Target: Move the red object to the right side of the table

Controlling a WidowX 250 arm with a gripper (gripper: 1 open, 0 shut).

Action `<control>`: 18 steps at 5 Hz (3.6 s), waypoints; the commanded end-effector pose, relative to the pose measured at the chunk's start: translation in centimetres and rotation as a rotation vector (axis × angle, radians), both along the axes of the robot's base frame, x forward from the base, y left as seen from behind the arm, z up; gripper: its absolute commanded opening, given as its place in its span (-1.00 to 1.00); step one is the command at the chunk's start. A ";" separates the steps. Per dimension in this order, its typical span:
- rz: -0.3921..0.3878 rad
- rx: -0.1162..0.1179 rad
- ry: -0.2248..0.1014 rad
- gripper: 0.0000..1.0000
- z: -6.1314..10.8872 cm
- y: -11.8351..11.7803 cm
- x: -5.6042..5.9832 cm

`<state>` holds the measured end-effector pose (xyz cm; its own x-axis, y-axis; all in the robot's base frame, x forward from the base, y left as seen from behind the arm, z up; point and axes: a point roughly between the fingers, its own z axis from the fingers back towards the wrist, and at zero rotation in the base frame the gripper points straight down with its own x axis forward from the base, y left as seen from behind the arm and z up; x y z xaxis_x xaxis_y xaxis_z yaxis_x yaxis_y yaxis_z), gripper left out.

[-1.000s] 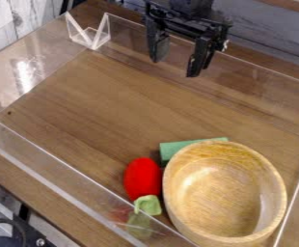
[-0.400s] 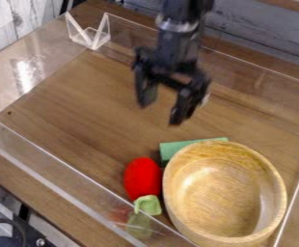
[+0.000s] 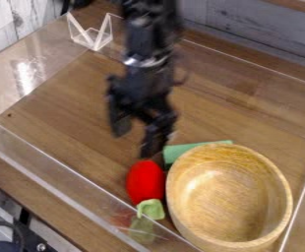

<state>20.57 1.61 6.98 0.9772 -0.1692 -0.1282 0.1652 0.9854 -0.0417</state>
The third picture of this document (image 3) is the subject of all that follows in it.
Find clear acrylic corner bracket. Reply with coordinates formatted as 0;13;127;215
66;13;114;51

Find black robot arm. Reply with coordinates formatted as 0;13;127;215
107;0;186;158

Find green rectangular block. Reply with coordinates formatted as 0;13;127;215
162;139;234;166

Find wooden bowl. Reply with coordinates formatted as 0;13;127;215
166;144;293;252

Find clear acrylic front wall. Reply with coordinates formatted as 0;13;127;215
0;125;200;252

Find red felt strawberry toy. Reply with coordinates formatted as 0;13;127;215
126;159;166;221

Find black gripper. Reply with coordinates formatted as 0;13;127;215
107;60;188;158

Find black cable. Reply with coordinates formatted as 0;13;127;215
0;221;30;252

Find black clamp base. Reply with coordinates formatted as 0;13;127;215
14;209;58;252

